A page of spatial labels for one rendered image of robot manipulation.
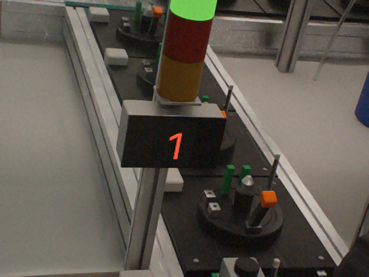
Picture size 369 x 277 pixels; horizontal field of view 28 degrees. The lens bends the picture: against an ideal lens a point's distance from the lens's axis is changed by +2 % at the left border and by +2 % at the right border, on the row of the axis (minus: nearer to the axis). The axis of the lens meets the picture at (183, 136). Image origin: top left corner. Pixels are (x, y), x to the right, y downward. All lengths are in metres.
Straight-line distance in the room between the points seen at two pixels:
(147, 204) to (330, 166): 0.74
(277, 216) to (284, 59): 0.92
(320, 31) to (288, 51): 0.17
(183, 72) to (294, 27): 1.20
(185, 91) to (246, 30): 1.25
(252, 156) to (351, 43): 0.93
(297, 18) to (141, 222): 1.12
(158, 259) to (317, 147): 0.71
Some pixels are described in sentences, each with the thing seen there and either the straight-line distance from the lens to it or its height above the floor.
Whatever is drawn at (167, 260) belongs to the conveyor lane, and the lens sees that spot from 1.08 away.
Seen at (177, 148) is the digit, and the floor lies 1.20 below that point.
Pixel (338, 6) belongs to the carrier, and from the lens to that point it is 2.33.
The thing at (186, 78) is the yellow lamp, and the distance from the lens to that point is 0.83.
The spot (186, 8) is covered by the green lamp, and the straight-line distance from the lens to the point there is 0.80.
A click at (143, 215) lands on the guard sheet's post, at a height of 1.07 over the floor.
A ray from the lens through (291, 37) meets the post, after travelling 2.02.
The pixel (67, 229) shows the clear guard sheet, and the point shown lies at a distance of 0.99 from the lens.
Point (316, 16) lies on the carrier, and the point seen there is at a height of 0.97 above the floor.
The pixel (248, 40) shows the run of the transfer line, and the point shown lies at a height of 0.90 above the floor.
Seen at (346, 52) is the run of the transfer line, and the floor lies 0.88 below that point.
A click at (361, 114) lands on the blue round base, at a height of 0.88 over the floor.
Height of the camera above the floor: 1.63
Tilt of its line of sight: 29 degrees down
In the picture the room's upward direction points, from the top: 11 degrees clockwise
